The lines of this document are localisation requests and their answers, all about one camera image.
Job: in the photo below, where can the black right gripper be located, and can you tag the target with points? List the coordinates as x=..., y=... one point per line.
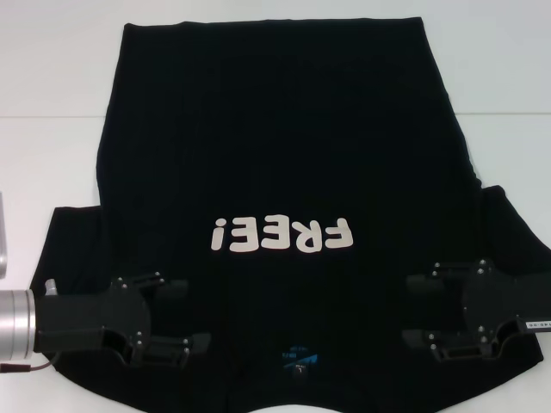
x=490, y=301

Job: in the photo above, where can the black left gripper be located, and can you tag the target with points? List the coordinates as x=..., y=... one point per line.
x=86, y=318

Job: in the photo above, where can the black T-shirt with FREE print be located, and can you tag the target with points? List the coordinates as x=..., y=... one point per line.
x=275, y=129

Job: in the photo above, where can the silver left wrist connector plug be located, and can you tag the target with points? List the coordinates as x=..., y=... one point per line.
x=50, y=288

